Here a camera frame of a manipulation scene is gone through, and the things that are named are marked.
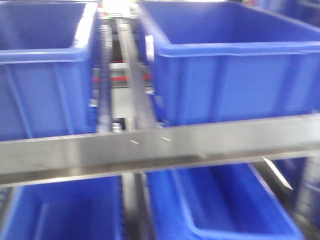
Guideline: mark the blue bin upper right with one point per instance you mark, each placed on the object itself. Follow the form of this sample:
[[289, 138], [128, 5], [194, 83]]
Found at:
[[226, 61]]

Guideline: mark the blue bin lower left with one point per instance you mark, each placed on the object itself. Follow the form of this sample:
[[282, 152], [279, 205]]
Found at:
[[87, 209]]

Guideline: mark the blue bin lower right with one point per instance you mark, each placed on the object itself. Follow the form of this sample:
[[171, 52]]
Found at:
[[226, 202]]

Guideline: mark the blue bin upper left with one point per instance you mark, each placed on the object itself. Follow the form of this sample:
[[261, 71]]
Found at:
[[48, 50]]

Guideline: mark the steel flow rack shelf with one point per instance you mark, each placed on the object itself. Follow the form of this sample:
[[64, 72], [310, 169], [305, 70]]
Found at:
[[76, 157]]

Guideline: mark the blue bin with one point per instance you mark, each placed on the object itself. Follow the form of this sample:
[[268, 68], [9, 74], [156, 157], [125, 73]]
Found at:
[[87, 209], [226, 61], [226, 202], [48, 50]]

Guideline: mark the steel guide rail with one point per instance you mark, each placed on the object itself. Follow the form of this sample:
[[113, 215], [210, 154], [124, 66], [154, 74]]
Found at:
[[144, 115]]

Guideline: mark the white roller track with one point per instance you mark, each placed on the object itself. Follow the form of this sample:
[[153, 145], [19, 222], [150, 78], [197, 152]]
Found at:
[[104, 123]]

